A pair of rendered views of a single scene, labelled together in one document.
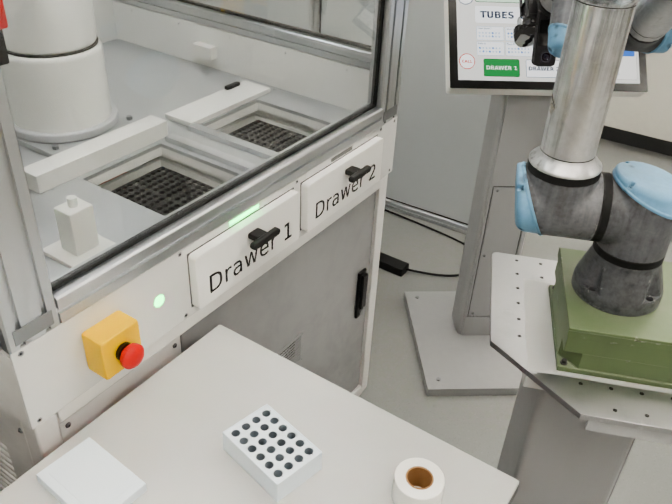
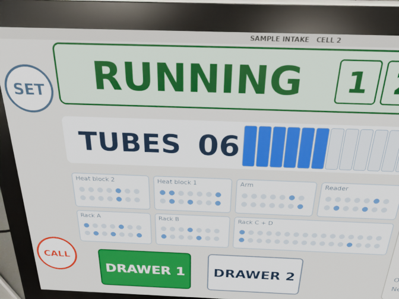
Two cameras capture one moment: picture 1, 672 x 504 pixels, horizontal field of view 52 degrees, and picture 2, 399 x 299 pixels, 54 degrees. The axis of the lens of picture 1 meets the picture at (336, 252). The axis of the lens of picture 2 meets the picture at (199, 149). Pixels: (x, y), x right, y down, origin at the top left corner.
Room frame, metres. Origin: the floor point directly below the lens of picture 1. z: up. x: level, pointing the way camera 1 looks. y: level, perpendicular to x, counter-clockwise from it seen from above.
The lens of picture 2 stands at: (1.67, -0.47, 1.41)
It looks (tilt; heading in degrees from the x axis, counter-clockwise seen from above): 64 degrees down; 11
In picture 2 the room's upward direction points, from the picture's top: 3 degrees counter-clockwise
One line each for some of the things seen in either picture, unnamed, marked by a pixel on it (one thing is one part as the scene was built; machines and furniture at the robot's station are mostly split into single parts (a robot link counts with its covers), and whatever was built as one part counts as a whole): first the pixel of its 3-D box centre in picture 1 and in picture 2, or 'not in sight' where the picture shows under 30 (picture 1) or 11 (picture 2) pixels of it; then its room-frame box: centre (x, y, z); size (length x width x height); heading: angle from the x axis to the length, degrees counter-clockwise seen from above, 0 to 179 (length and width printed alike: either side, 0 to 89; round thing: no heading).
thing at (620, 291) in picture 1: (622, 266); not in sight; (1.00, -0.50, 0.91); 0.15 x 0.15 x 0.10
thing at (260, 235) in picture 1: (260, 236); not in sight; (1.04, 0.14, 0.91); 0.07 x 0.04 x 0.01; 148
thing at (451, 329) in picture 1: (505, 217); not in sight; (1.82, -0.51, 0.51); 0.50 x 0.45 x 1.02; 5
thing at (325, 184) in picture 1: (343, 181); not in sight; (1.32, -0.01, 0.87); 0.29 x 0.02 x 0.11; 148
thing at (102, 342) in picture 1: (114, 345); not in sight; (0.77, 0.32, 0.88); 0.07 x 0.05 x 0.07; 148
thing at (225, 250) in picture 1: (249, 245); not in sight; (1.05, 0.16, 0.87); 0.29 x 0.02 x 0.11; 148
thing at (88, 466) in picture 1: (91, 482); not in sight; (0.60, 0.32, 0.77); 0.13 x 0.09 x 0.02; 54
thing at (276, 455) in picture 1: (271, 450); not in sight; (0.67, 0.08, 0.78); 0.12 x 0.08 x 0.04; 46
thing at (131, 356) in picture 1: (129, 354); not in sight; (0.75, 0.29, 0.88); 0.04 x 0.03 x 0.04; 148
